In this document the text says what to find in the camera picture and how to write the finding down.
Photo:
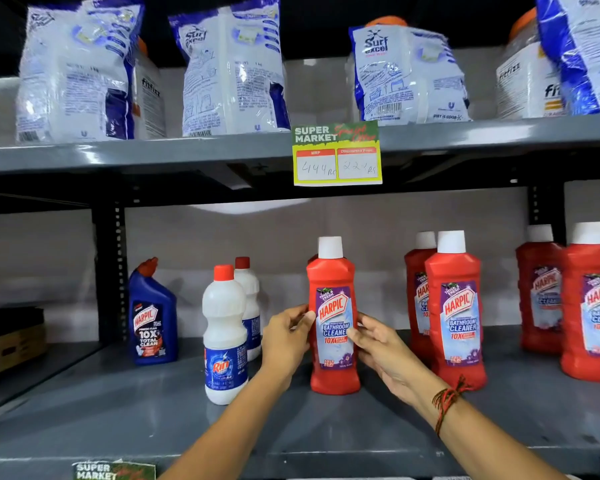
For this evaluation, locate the person's left forearm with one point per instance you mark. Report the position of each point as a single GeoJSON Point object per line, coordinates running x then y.
{"type": "Point", "coordinates": [220, 434]}

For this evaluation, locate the white bottle with red cap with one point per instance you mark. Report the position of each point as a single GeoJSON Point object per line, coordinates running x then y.
{"type": "Point", "coordinates": [225, 334]}
{"type": "Point", "coordinates": [252, 294]}

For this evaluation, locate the yellow green price tag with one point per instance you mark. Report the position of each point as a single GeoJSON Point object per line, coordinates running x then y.
{"type": "Point", "coordinates": [337, 154]}
{"type": "Point", "coordinates": [112, 470]}

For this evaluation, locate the blue Harpic bottle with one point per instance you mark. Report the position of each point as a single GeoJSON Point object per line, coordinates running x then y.
{"type": "Point", "coordinates": [152, 314]}

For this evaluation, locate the grey metal shelving rack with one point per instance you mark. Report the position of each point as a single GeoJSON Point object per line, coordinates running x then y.
{"type": "Point", "coordinates": [30, 379]}

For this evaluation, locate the grey metal shelving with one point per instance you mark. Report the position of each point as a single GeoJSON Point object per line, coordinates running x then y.
{"type": "Point", "coordinates": [130, 409]}

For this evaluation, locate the person's right forearm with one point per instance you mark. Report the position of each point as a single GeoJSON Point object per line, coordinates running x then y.
{"type": "Point", "coordinates": [490, 444]}

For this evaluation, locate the person's left hand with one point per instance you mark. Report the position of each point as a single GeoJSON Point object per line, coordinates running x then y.
{"type": "Point", "coordinates": [285, 349]}

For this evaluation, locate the person's right hand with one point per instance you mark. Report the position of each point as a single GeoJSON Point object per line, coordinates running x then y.
{"type": "Point", "coordinates": [390, 359]}

